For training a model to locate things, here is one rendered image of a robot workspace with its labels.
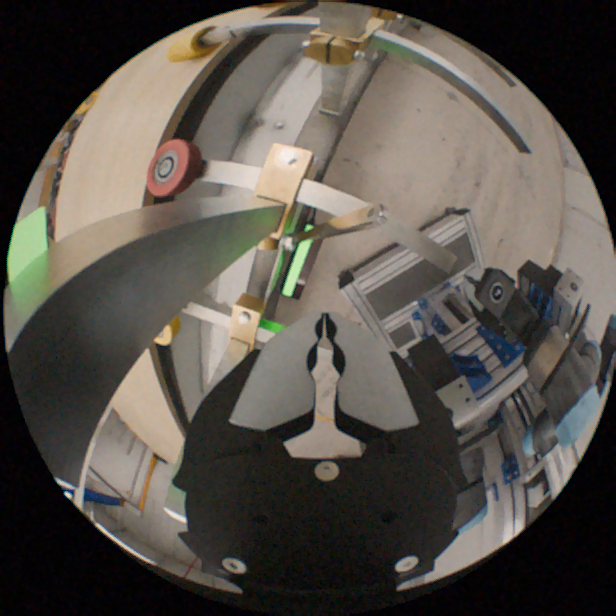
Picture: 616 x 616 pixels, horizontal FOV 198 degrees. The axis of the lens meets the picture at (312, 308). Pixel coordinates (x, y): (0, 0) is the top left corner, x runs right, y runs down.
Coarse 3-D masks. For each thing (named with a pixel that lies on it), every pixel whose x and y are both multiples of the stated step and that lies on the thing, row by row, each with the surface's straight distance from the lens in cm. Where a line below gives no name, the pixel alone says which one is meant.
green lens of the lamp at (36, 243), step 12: (36, 216) 9; (24, 228) 9; (36, 228) 9; (12, 240) 9; (24, 240) 8; (36, 240) 8; (12, 252) 8; (24, 252) 8; (36, 252) 8; (12, 264) 8; (24, 264) 8; (12, 276) 8
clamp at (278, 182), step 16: (272, 144) 26; (272, 160) 25; (304, 160) 25; (272, 176) 25; (288, 176) 25; (304, 176) 25; (256, 192) 25; (272, 192) 25; (288, 192) 24; (288, 208) 24; (288, 224) 28; (272, 240) 26
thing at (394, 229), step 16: (208, 160) 30; (208, 176) 29; (224, 176) 28; (240, 176) 27; (256, 176) 27; (304, 192) 25; (320, 192) 25; (336, 192) 25; (320, 208) 25; (336, 208) 25; (352, 208) 25; (384, 224) 26; (400, 224) 27; (400, 240) 27; (416, 240) 28; (432, 240) 29; (432, 256) 30; (448, 256) 32; (448, 272) 32
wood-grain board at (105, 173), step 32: (128, 64) 91; (160, 64) 54; (192, 64) 41; (128, 96) 55; (160, 96) 40; (192, 96) 36; (96, 128) 67; (128, 128) 43; (160, 128) 34; (96, 160) 54; (128, 160) 38; (64, 192) 84; (96, 192) 49; (128, 192) 36; (64, 224) 78; (128, 384) 77; (160, 384) 56; (128, 416) 142; (160, 416) 82; (160, 448) 184
